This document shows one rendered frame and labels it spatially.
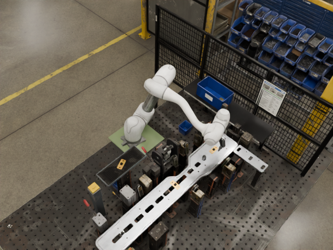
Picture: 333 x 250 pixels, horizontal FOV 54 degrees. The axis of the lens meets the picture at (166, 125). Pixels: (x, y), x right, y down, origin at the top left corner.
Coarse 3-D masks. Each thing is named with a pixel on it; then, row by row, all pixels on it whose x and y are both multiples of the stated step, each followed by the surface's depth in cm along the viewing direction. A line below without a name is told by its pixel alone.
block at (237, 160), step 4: (236, 156) 272; (232, 160) 270; (236, 160) 270; (240, 160) 270; (232, 164) 273; (236, 164) 269; (240, 164) 270; (236, 168) 272; (236, 172) 282; (232, 176) 283; (232, 180) 287
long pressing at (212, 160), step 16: (192, 160) 266; (208, 160) 267; (176, 176) 256; (192, 176) 257; (160, 192) 247; (176, 192) 247; (144, 208) 238; (160, 208) 239; (128, 224) 231; (144, 224) 231; (96, 240) 222; (128, 240) 224
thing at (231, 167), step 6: (228, 162) 261; (228, 168) 258; (234, 168) 258; (222, 174) 269; (228, 174) 263; (234, 174) 265; (222, 180) 274; (228, 180) 271; (222, 186) 279; (228, 186) 276
